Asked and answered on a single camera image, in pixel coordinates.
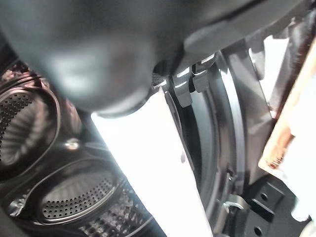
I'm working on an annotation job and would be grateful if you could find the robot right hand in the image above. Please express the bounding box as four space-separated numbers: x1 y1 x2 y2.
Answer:
0 0 316 237

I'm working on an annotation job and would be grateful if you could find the grey front-load washing machine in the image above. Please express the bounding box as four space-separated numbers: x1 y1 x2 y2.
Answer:
0 24 297 237

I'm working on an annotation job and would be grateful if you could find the dark brown wooden stool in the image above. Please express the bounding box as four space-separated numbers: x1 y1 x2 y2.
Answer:
287 17 314 82

